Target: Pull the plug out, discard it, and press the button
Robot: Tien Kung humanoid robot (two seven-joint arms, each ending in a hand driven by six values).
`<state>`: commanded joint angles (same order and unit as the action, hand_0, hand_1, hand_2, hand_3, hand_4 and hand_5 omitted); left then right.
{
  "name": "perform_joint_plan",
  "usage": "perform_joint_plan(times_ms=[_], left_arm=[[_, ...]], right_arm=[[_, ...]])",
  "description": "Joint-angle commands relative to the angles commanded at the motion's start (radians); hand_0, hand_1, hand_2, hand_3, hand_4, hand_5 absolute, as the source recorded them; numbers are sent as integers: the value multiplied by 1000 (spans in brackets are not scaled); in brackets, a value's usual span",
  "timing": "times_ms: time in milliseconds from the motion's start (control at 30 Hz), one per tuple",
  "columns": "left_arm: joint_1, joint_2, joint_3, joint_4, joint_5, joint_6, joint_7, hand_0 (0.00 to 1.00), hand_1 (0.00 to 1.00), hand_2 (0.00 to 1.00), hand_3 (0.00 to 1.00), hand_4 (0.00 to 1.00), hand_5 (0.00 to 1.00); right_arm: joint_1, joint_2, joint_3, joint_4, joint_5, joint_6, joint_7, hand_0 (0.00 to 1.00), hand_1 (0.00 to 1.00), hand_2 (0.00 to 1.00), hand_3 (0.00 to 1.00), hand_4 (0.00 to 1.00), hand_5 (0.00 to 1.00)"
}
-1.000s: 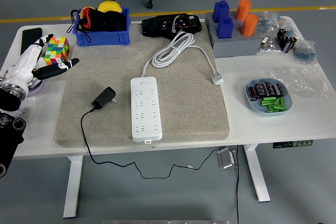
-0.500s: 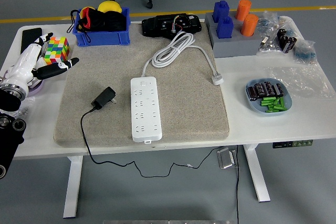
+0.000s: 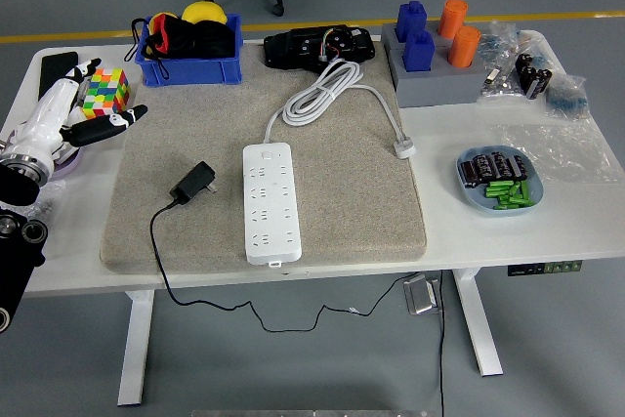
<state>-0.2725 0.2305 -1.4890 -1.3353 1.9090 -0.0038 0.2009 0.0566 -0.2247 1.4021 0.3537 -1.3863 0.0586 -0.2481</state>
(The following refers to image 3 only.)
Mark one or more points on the white table leg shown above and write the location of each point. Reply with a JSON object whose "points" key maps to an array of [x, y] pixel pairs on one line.
{"points": [[137, 339], [476, 319]]}

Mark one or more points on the yellow ball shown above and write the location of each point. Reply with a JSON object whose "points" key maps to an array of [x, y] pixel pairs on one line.
{"points": [[202, 12]]}

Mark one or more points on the black fabric pouch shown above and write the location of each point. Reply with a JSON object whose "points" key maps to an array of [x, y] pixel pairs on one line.
{"points": [[210, 38]]}

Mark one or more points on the black capacitor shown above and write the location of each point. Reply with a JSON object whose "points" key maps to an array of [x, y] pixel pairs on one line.
{"points": [[512, 166], [470, 174], [522, 168], [498, 164], [483, 166]]}

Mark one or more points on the empty clear plastic bag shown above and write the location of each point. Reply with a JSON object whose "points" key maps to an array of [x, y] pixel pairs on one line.
{"points": [[571, 148]]}

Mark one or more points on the clear bag small blue parts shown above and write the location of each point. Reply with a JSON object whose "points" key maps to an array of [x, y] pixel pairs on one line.
{"points": [[495, 43]]}

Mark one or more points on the clear bag tan parts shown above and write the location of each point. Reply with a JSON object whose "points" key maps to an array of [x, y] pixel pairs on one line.
{"points": [[531, 43]]}

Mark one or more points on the clear bag blue resistors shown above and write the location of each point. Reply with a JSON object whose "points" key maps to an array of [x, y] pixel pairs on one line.
{"points": [[569, 97]]}

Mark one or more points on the grey-brown mat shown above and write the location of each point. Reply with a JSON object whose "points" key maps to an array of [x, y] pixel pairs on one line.
{"points": [[351, 202]]}

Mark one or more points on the multicolour puzzle cube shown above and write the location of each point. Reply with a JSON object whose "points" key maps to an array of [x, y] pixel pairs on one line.
{"points": [[110, 90]]}

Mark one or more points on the black smartphone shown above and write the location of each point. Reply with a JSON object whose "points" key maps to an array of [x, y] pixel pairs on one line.
{"points": [[56, 65]]}

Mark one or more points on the grey block holder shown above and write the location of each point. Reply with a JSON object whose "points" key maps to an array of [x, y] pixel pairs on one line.
{"points": [[439, 85]]}

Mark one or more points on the black table control panel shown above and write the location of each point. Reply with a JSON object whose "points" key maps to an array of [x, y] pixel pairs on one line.
{"points": [[544, 268]]}

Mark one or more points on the white power strip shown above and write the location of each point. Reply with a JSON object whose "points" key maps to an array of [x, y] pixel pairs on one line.
{"points": [[273, 221]]}

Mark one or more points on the light blue plate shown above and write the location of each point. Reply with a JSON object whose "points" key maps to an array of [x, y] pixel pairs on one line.
{"points": [[537, 192]]}

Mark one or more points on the blue square block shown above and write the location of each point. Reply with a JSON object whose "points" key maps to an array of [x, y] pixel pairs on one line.
{"points": [[419, 53], [410, 19]]}

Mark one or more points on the silver foot pedal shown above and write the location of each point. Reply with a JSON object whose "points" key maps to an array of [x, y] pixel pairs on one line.
{"points": [[421, 296]]}

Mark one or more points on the blue plastic bin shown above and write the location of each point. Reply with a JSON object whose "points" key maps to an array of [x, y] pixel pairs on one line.
{"points": [[195, 70]]}

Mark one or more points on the green cylinder cell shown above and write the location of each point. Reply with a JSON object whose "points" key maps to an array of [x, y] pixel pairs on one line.
{"points": [[512, 206], [505, 199], [495, 189], [514, 188], [525, 190]]}

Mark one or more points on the purple plate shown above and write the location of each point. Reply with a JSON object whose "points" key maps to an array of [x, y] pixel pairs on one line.
{"points": [[68, 166]]}

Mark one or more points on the clear bag black capacitors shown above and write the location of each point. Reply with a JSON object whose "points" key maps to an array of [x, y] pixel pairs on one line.
{"points": [[533, 76]]}

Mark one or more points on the clear bag of metal nuts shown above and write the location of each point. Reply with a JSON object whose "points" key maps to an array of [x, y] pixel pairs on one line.
{"points": [[49, 197]]}

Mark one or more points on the clear bag silver parts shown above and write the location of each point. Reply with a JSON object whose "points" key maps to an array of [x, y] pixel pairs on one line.
{"points": [[500, 87]]}

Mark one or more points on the orange cylinder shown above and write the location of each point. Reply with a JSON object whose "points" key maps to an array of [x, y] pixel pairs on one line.
{"points": [[464, 46], [452, 16]]}

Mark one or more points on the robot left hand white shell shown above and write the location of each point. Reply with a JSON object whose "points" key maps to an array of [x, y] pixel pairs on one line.
{"points": [[44, 114]]}

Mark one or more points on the black plug adapter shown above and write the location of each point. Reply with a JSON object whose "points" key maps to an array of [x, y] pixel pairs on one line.
{"points": [[190, 185]]}

